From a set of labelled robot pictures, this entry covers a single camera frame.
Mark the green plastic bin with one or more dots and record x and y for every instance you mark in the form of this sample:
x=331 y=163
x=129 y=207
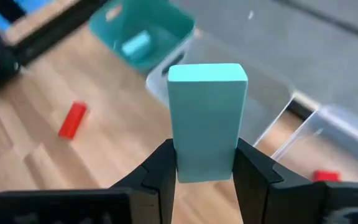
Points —
x=166 y=18

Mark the small red block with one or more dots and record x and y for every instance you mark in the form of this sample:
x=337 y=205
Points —
x=325 y=176

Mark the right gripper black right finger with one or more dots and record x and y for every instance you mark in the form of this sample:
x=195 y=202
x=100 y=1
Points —
x=291 y=202

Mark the pale grey plastic bin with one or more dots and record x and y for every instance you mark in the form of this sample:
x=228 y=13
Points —
x=266 y=90

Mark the clear plastic bin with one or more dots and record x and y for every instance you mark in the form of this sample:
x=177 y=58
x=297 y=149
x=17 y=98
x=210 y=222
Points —
x=346 y=127

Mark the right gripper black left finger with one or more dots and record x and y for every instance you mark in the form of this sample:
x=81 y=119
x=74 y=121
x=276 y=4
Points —
x=104 y=205

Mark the black aluminium table frame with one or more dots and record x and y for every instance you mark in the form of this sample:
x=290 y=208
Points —
x=51 y=34

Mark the long teal block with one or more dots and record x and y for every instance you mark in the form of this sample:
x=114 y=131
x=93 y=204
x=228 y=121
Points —
x=207 y=118
x=136 y=45

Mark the long red block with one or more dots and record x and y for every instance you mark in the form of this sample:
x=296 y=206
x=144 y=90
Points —
x=72 y=120

